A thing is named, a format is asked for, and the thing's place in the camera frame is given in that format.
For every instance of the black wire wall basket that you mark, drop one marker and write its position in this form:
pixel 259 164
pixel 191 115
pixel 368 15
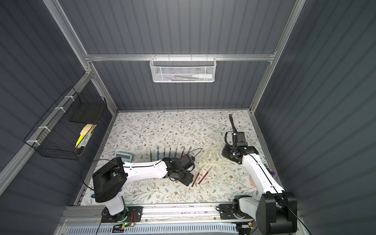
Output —
pixel 56 137

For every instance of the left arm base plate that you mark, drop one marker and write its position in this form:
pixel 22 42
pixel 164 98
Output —
pixel 130 214

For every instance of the white wire mesh basket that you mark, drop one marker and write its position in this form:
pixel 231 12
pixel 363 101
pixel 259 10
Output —
pixel 179 69

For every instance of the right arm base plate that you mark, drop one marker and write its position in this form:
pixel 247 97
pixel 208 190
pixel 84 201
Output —
pixel 227 211

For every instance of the white ventilated front panel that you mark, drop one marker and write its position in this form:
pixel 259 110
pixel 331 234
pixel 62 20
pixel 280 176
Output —
pixel 156 229

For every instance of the black notebook in basket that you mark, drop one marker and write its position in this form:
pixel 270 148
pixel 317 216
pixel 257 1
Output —
pixel 87 113

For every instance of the white tube in basket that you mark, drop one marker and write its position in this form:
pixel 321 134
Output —
pixel 203 76

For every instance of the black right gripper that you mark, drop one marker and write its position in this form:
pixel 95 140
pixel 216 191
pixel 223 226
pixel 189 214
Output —
pixel 235 136

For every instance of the yellow sticky note pad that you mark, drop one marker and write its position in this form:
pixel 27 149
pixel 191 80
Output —
pixel 85 135

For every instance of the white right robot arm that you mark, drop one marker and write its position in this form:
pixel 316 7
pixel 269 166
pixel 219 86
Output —
pixel 275 209

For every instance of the dark red carving knife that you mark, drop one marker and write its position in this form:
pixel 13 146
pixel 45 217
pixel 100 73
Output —
pixel 205 175

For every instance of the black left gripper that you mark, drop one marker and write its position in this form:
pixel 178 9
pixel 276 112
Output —
pixel 186 178

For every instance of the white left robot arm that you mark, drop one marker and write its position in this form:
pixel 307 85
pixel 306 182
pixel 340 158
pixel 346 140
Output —
pixel 111 177

